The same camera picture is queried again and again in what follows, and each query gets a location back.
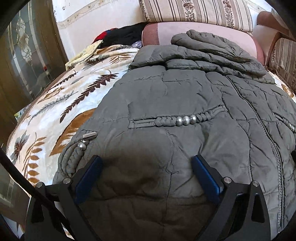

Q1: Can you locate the striped floral back cushion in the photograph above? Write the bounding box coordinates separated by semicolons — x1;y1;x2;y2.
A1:
139;0;253;33

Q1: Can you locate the pink cylindrical bolster pillow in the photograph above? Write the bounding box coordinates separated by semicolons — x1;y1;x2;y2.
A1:
141;22;265;64

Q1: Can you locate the striped floral side cushion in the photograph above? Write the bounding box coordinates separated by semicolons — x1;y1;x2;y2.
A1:
269;38;295;93

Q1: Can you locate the leaf print fleece blanket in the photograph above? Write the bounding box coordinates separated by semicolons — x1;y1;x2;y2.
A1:
6;45;139;185

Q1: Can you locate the grey quilted hooded jacket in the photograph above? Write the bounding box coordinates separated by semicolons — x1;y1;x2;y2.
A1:
53;30;295;240

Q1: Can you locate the wooden door with glass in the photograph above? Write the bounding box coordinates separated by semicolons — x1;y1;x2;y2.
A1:
1;1;68;149

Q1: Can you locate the pale yellow cloth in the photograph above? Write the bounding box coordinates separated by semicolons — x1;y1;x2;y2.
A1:
65;40;103;70

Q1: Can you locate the black and red clothes pile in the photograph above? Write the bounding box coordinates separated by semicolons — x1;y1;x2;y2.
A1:
93;22;148;48

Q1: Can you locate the black cable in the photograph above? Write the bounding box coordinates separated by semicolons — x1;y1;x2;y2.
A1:
0;148;75;241

